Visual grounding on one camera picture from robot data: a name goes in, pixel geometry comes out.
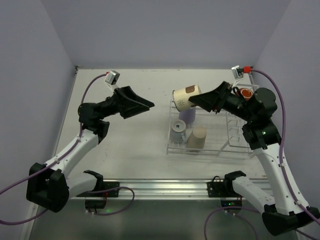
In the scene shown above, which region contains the orange ceramic mug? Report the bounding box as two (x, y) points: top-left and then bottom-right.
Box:
(232, 86), (254, 101)

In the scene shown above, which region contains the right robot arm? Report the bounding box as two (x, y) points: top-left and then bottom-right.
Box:
(189, 81), (320, 236)

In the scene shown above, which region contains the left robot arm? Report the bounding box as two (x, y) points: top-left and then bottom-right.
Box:
(26, 86), (155, 213)

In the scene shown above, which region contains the lavender plastic cup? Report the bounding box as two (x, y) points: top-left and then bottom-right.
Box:
(178, 108), (196, 125)

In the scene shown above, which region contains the beige plastic cup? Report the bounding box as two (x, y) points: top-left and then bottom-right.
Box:
(186, 126), (207, 153)

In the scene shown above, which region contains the grey mug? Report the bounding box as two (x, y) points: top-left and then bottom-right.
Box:
(170, 119), (187, 144)

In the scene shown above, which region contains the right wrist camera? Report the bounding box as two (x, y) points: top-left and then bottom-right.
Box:
(231, 65), (244, 80)

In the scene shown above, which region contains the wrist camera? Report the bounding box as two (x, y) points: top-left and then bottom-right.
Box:
(104, 70), (120, 85)
(231, 65), (244, 80)

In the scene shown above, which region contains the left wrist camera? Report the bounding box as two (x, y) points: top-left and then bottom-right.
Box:
(104, 70), (120, 85)

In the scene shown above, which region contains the white wire dish rack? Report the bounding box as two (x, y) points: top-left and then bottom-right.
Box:
(165, 72), (261, 161)

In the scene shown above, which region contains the aluminium mounting rail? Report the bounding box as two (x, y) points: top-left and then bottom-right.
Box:
(69, 177), (273, 201)

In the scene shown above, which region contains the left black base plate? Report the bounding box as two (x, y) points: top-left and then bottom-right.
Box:
(78, 181), (120, 198)

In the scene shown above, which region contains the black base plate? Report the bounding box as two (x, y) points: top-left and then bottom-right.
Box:
(78, 181), (120, 198)
(206, 175), (240, 198)

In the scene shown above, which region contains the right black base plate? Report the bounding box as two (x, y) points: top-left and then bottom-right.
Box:
(206, 175), (240, 198)

